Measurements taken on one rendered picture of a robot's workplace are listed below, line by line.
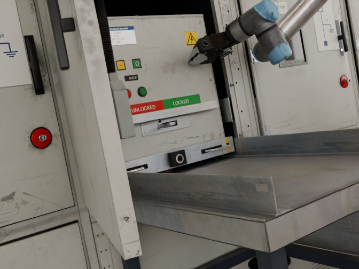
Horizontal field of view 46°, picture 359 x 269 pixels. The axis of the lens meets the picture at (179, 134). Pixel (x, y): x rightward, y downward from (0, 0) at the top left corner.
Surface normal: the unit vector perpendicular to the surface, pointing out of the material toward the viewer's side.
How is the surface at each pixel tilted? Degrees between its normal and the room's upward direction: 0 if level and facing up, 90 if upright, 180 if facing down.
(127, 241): 90
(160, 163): 90
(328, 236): 90
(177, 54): 90
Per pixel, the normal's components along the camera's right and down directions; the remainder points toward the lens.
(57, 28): 0.32, -0.01
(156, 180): -0.81, 0.18
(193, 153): 0.55, -0.06
